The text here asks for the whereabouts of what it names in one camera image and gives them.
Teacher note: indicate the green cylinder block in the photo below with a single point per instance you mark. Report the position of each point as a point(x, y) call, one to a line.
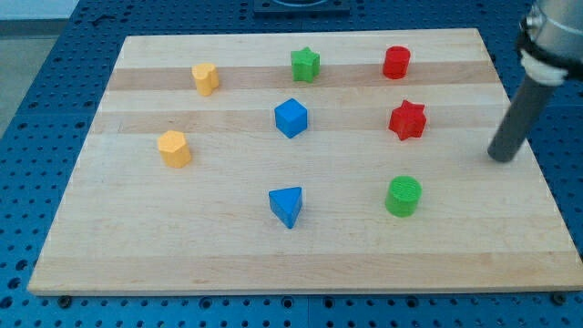
point(403, 195)

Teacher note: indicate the wooden board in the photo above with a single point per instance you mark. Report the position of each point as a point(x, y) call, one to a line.
point(128, 224)

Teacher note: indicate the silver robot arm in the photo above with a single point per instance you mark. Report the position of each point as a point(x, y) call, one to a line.
point(549, 46)

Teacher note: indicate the red cylinder block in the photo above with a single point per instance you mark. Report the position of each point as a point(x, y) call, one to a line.
point(396, 62)

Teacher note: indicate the red star block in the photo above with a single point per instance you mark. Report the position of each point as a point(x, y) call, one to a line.
point(408, 120)

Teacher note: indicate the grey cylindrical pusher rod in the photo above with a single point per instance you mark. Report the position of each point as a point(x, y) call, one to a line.
point(526, 106)

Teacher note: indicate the green star block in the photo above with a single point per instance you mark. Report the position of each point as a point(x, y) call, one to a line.
point(305, 65)

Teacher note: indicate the blue cube block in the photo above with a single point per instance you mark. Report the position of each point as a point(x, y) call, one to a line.
point(291, 118)

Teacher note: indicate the yellow hexagon block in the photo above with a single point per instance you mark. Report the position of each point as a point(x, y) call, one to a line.
point(174, 149)

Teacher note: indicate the blue triangle block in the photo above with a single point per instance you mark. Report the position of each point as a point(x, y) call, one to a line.
point(286, 204)

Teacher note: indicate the yellow heart block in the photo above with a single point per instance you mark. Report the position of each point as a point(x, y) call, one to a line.
point(206, 78)

